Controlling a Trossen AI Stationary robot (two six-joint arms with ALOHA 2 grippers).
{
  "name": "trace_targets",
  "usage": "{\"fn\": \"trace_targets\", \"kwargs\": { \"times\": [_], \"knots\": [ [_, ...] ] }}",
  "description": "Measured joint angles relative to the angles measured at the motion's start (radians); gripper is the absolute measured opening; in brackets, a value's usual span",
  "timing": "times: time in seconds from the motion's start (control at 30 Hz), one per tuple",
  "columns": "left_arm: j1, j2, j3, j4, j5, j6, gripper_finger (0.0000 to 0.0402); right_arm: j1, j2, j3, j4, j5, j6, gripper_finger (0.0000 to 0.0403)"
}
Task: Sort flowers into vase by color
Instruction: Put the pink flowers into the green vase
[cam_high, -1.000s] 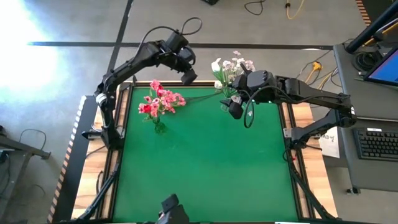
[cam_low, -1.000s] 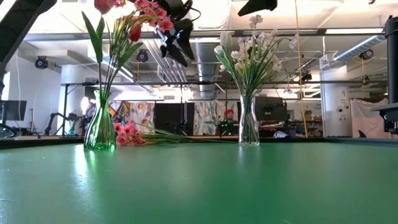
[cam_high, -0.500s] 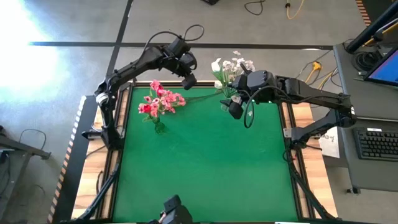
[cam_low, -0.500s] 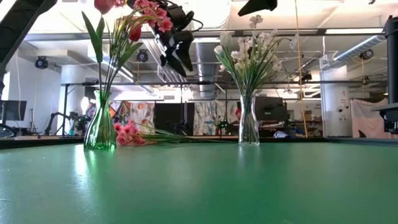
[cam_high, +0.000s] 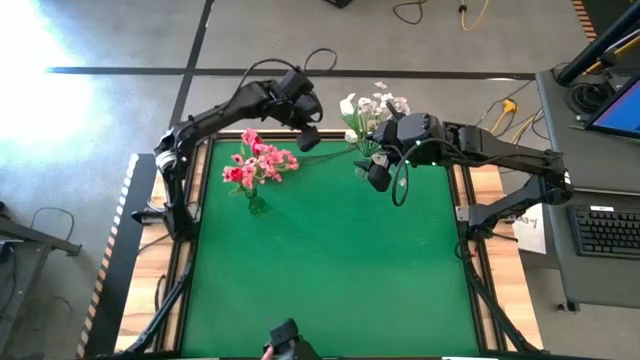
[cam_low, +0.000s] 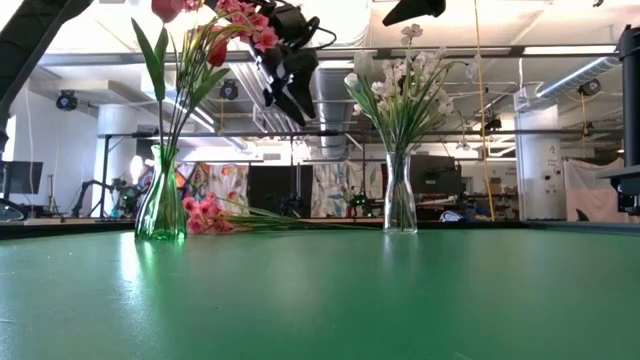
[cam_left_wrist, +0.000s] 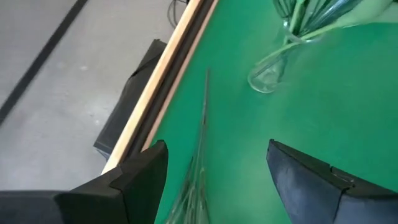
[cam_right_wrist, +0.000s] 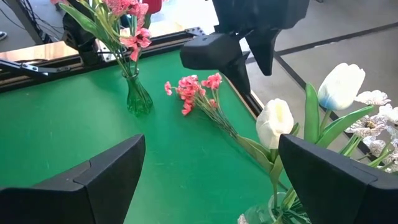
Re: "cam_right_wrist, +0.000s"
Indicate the pink artificial flower spray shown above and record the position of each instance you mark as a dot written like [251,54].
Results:
[188,90]
[138,39]

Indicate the red artificial tulip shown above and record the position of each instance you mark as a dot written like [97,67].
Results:
[152,6]

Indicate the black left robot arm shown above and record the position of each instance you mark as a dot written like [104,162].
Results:
[84,46]

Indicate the black metal table frame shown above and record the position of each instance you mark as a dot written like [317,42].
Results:
[174,42]

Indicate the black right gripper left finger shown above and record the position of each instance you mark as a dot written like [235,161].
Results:
[77,193]

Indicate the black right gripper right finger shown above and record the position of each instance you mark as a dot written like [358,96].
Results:
[342,193]

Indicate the white artificial tulip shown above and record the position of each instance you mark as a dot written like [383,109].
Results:
[340,85]
[273,123]

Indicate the clear glass vase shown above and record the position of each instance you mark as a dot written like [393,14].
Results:
[261,214]

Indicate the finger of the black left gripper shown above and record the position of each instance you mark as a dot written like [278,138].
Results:
[241,73]
[264,49]

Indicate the green glass vase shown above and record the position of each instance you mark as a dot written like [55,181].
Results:
[138,99]

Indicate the black diagonal frame strut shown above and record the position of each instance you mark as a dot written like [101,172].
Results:
[37,69]

